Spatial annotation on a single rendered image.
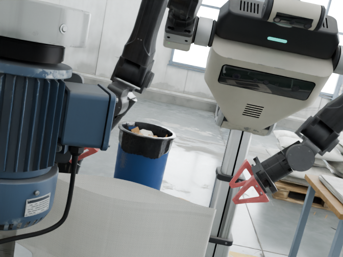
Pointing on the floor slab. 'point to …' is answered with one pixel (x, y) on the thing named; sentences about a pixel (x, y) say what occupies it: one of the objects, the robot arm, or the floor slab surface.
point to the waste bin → (143, 153)
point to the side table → (318, 187)
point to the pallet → (281, 186)
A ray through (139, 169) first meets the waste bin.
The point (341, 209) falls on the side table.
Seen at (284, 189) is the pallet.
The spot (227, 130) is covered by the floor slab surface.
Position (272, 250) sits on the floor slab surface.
